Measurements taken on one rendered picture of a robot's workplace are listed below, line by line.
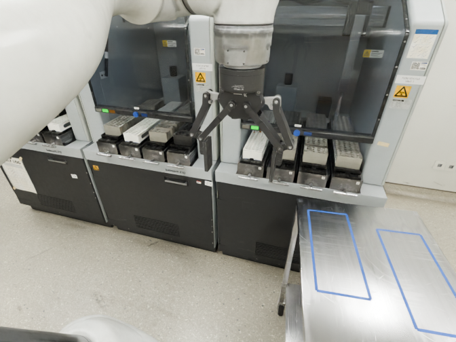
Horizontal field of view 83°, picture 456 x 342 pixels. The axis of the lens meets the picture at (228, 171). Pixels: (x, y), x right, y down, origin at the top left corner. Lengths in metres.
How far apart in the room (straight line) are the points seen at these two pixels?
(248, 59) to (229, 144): 1.00
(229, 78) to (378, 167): 1.08
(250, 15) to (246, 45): 0.04
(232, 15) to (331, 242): 0.76
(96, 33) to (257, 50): 0.26
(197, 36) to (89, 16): 1.10
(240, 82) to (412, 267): 0.78
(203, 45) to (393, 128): 0.90
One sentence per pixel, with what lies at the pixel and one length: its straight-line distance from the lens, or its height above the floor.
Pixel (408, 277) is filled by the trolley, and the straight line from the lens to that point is 0.96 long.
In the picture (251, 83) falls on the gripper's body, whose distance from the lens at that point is 0.43.
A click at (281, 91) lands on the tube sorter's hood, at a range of 1.22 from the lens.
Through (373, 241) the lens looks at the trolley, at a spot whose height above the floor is 0.82.
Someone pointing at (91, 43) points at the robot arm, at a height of 1.47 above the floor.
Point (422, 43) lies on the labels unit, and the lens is 1.26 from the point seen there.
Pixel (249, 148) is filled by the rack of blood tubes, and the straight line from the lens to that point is 1.34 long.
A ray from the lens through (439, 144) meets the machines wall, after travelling 2.73.
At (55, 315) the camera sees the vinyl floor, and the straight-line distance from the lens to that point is 1.95.
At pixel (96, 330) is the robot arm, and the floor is 0.99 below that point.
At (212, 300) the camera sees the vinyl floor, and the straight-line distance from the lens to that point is 1.73.
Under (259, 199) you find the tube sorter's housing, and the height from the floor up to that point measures 0.59.
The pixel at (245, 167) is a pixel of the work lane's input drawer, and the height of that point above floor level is 0.78.
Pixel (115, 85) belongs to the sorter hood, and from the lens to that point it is 1.57.
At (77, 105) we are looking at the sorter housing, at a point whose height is 0.98.
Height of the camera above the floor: 1.49
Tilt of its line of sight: 33 degrees down
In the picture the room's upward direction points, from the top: straight up
